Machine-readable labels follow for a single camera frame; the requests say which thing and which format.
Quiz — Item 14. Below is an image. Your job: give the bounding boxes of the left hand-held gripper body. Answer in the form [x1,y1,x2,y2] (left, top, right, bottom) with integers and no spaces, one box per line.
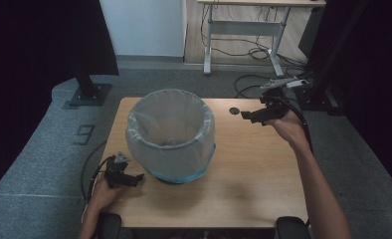
[103,151,132,189]

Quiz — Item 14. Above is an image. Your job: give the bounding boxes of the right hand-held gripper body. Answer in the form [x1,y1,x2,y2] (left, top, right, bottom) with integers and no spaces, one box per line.
[259,77,309,122]

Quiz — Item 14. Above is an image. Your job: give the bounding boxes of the trash bin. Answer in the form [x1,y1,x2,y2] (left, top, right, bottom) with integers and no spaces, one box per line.
[127,91,216,185]

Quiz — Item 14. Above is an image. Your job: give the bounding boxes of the blue bin with plastic liner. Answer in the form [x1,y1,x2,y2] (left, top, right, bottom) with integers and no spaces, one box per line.
[124,89,217,184]

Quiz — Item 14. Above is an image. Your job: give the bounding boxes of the person's right hand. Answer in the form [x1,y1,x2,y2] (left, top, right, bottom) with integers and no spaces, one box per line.
[265,112,310,152]

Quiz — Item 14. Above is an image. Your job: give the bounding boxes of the person's left hand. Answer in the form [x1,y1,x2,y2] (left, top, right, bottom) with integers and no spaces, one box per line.
[90,175,128,212]

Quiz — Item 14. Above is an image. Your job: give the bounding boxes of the black chair armrest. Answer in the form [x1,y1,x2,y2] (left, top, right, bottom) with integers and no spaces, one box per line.
[276,216,311,239]
[98,212,122,239]

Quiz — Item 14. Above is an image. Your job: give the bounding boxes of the black computer tower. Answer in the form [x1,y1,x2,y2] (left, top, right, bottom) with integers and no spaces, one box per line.
[297,6,326,61]

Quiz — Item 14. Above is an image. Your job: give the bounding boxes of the black curtain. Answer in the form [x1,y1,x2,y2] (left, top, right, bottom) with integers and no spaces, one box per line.
[59,0,120,78]

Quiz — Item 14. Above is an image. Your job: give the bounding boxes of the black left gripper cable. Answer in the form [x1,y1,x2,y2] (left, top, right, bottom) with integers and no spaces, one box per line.
[80,140,114,204]

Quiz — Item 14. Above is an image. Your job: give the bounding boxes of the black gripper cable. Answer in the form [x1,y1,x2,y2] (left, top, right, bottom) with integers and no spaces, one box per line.
[277,96,314,155]
[80,140,114,204]

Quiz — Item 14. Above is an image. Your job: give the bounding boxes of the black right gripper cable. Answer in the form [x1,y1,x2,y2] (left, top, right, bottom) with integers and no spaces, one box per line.
[277,96,314,155]

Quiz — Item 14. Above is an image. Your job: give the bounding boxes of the black metal frame stand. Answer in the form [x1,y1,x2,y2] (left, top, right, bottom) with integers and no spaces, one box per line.
[294,0,371,116]

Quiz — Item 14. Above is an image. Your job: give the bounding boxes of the black floor cables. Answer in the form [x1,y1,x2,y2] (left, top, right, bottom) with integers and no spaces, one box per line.
[200,4,314,100]

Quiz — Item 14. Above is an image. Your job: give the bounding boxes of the black stand with base plate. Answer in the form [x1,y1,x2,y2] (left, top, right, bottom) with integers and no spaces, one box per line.
[68,73,113,108]

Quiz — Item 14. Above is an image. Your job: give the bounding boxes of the white metal desk frame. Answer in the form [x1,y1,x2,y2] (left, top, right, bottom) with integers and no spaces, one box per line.
[197,0,327,78]

